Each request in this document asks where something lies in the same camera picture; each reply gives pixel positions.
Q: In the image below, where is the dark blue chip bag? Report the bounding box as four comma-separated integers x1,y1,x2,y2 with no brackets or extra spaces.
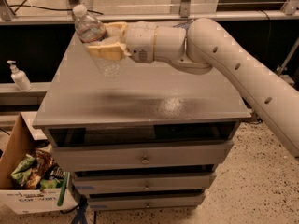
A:
175,21,192,31

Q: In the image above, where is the white pump dispenser bottle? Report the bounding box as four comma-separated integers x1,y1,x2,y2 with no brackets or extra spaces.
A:
7,60,32,91

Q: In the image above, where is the clear plastic water bottle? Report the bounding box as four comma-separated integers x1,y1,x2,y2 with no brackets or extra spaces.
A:
72,4,121,78

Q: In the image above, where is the green marker pen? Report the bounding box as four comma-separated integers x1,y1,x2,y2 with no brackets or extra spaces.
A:
57,172,69,206

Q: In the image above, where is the top grey drawer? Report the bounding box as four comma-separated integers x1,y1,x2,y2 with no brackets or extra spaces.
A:
52,140,234,172

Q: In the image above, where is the black cable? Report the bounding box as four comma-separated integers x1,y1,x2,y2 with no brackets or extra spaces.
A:
8,5,104,17

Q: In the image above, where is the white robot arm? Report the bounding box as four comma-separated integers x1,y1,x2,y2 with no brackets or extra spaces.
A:
86,18,299,158

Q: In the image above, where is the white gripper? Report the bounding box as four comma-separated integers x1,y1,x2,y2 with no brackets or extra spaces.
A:
88,21,155,63

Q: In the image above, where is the middle grey drawer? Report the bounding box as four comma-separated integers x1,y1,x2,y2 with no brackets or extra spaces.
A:
73,173,216,195

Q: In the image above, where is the cardboard box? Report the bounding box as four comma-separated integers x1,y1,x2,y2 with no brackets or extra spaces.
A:
0,114,78,214

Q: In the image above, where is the grey drawer cabinet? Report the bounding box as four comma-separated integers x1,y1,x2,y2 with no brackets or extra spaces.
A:
34,37,249,201

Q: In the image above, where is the bottom grey drawer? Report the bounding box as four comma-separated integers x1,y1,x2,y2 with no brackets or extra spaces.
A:
88,192,205,211

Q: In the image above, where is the grey drawer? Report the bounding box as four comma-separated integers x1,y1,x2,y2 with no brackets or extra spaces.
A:
88,192,205,211
52,140,234,172
73,173,216,195

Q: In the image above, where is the green snack bag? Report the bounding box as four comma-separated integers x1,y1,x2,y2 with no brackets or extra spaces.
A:
10,154,36,188

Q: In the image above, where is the brown snack bag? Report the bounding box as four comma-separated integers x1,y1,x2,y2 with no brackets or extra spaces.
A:
25,149,53,189

